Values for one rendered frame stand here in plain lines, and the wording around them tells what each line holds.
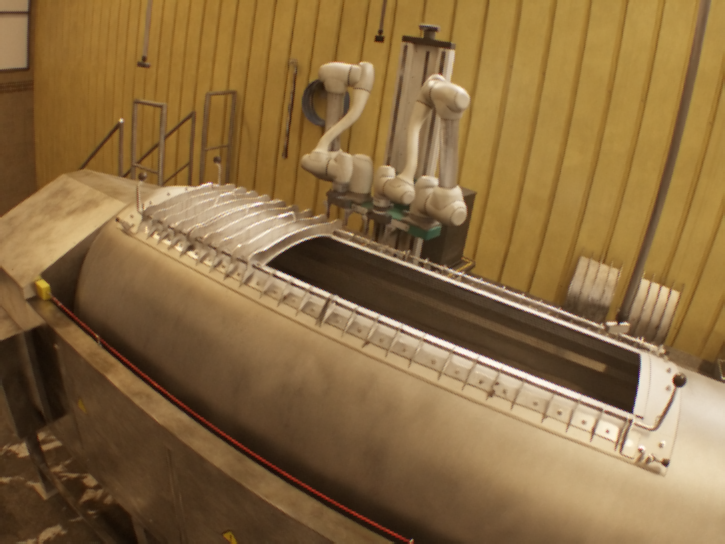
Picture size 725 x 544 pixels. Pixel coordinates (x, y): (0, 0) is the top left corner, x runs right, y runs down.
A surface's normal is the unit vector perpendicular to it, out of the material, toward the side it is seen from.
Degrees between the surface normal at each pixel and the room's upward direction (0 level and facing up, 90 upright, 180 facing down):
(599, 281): 69
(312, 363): 45
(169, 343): 62
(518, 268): 90
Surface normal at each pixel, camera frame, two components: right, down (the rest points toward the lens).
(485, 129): -0.53, 0.27
